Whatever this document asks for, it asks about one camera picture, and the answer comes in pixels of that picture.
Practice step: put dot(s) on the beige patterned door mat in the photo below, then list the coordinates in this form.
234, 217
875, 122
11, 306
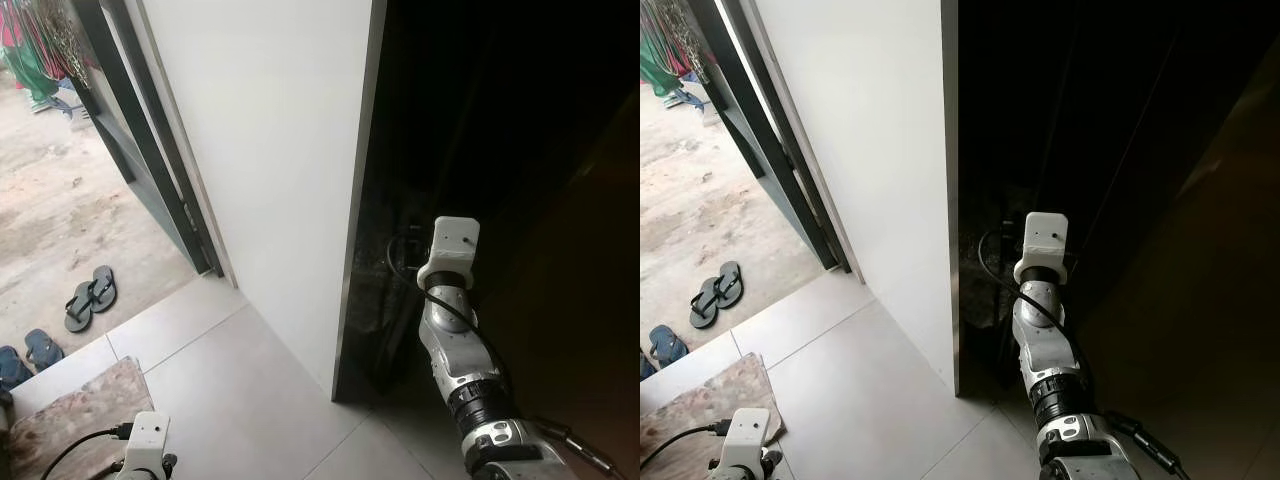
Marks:
80, 420
700, 400

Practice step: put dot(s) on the blue slipper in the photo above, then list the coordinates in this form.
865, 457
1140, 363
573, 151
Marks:
12, 368
44, 348
646, 366
668, 345

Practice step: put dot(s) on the dark grey flip-flop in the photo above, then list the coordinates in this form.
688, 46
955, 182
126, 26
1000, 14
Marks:
79, 308
103, 288
703, 305
730, 284

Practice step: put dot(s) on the green and red hanging clothes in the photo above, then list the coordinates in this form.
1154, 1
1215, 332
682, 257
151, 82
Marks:
665, 55
35, 60

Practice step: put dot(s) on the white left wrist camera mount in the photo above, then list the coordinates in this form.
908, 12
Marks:
145, 445
748, 440

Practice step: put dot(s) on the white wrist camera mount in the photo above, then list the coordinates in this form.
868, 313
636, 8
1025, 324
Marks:
748, 440
1043, 240
145, 445
452, 245

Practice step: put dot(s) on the black metal door frame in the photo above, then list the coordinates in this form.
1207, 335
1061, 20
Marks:
140, 140
770, 140

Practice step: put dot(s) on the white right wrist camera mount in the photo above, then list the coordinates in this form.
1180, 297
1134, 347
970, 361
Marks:
1043, 240
452, 245

